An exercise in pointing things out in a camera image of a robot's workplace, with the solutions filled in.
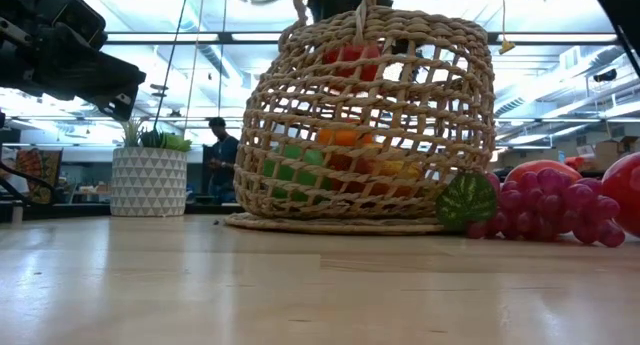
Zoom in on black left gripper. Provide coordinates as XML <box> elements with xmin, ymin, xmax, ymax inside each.
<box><xmin>0</xmin><ymin>14</ymin><xmax>147</xmax><ymax>122</ymax></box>

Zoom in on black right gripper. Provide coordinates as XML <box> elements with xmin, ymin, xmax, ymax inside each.
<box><xmin>304</xmin><ymin>0</ymin><xmax>397</xmax><ymax>22</ymax></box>

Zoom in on orange fruit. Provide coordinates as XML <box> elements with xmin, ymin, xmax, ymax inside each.
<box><xmin>316</xmin><ymin>126</ymin><xmax>375</xmax><ymax>149</ymax></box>

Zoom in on red bell pepper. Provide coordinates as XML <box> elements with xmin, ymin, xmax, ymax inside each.
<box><xmin>327</xmin><ymin>152</ymin><xmax>357</xmax><ymax>192</ymax></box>

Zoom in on green apple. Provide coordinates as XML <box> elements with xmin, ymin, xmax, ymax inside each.
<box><xmin>260</xmin><ymin>144</ymin><xmax>332</xmax><ymax>204</ymax></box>

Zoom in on red and yellow apple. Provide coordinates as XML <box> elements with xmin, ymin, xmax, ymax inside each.
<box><xmin>359</xmin><ymin>149</ymin><xmax>425</xmax><ymax>196</ymax></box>

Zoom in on red-orange round fruit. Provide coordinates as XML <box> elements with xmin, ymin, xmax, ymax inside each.
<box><xmin>503</xmin><ymin>158</ymin><xmax>584</xmax><ymax>184</ymax></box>

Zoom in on purple grape bunch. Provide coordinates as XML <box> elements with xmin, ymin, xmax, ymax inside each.
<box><xmin>433</xmin><ymin>167</ymin><xmax>627</xmax><ymax>249</ymax></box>

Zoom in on woven wicker basket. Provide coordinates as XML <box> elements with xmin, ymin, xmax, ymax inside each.
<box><xmin>223</xmin><ymin>0</ymin><xmax>497</xmax><ymax>236</ymax></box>

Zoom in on black overhead crossbar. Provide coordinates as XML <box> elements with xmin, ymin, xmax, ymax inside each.
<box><xmin>102</xmin><ymin>31</ymin><xmax>621</xmax><ymax>46</ymax></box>

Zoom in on succulent in white patterned pot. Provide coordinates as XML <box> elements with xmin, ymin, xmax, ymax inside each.
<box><xmin>110</xmin><ymin>113</ymin><xmax>194</xmax><ymax>218</ymax></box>

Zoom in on colourful framed picture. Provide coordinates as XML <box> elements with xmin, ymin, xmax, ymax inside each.
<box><xmin>13</xmin><ymin>148</ymin><xmax>64</xmax><ymax>204</ymax></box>

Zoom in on person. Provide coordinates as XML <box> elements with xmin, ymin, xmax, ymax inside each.
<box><xmin>204</xmin><ymin>116</ymin><xmax>241</xmax><ymax>204</ymax></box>

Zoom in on cardboard boxes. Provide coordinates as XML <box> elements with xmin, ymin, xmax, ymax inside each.
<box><xmin>594</xmin><ymin>136</ymin><xmax>640</xmax><ymax>169</ymax></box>

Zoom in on thin black hanging cable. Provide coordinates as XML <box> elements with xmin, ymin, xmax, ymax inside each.
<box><xmin>152</xmin><ymin>0</ymin><xmax>191</xmax><ymax>132</ymax></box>

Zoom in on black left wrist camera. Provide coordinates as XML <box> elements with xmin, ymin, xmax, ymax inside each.
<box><xmin>29</xmin><ymin>0</ymin><xmax>109</xmax><ymax>51</ymax></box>

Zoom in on black curved cable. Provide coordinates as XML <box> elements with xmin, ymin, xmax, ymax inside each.
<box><xmin>0</xmin><ymin>160</ymin><xmax>57</xmax><ymax>207</ymax></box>

